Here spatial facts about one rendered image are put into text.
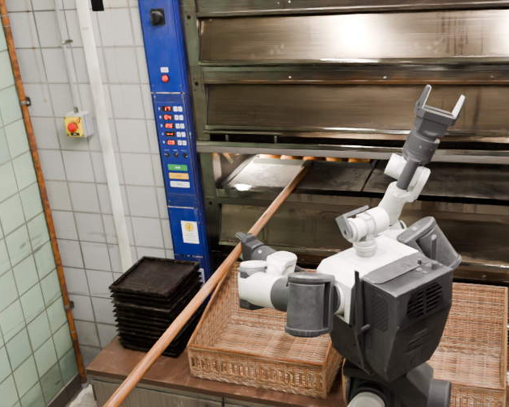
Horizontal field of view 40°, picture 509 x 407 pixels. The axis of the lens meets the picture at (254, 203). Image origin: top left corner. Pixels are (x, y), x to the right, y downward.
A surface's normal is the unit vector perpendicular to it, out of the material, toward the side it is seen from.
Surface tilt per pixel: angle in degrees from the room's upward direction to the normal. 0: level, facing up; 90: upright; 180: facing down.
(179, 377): 0
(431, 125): 97
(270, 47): 70
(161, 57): 90
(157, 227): 90
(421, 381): 45
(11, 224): 90
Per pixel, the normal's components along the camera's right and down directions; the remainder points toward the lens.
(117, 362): -0.08, -0.92
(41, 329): 0.94, 0.07
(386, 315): -0.82, 0.29
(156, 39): -0.34, 0.39
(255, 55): -0.35, 0.05
